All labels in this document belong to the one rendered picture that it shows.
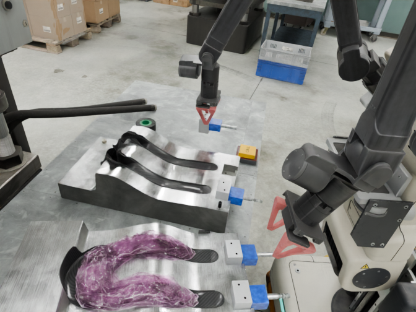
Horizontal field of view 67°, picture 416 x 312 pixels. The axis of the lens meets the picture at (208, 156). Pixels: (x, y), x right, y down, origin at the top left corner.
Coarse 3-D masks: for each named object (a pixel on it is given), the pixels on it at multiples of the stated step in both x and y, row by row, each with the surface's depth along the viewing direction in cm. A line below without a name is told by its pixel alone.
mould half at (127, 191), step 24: (96, 144) 107; (168, 144) 104; (72, 168) 96; (96, 168) 97; (120, 168) 87; (168, 168) 96; (192, 168) 97; (72, 192) 91; (96, 192) 89; (120, 192) 87; (144, 192) 85; (168, 192) 88; (144, 216) 91; (168, 216) 89; (192, 216) 87; (216, 216) 85
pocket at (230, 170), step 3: (225, 165) 100; (228, 165) 99; (231, 165) 99; (225, 168) 100; (228, 168) 100; (231, 168) 100; (234, 168) 100; (237, 168) 99; (222, 171) 99; (225, 171) 101; (228, 171) 101; (231, 171) 101; (234, 171) 100; (222, 174) 99; (225, 174) 100; (228, 174) 100; (231, 174) 100; (234, 174) 100
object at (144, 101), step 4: (128, 100) 137; (132, 100) 139; (136, 100) 140; (140, 100) 141; (144, 100) 143; (100, 104) 128; (104, 104) 129; (108, 104) 130; (112, 104) 131; (116, 104) 133; (120, 104) 134; (124, 104) 135; (128, 104) 137; (132, 104) 138; (136, 104) 140; (140, 104) 142; (144, 104) 144
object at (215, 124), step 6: (204, 114) 110; (210, 120) 110; (216, 120) 110; (222, 120) 110; (204, 126) 108; (210, 126) 108; (216, 126) 108; (222, 126) 109; (228, 126) 109; (234, 126) 109; (204, 132) 110
